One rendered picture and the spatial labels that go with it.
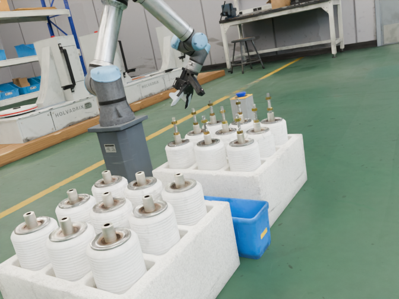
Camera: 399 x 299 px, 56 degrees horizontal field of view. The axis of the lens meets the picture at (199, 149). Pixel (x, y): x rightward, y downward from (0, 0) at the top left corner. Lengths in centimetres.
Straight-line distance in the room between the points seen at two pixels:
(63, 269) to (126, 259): 15
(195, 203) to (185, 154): 39
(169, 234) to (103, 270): 16
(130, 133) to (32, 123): 160
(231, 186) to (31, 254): 56
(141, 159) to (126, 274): 95
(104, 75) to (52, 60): 195
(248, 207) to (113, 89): 77
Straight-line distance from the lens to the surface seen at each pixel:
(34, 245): 87
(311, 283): 93
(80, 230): 79
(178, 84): 192
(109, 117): 156
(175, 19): 170
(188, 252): 79
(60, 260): 79
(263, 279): 96
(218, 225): 88
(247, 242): 100
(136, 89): 393
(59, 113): 322
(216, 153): 115
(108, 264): 69
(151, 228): 76
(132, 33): 769
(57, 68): 348
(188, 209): 85
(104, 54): 171
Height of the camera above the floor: 57
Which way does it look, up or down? 16 degrees down
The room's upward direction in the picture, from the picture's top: 11 degrees counter-clockwise
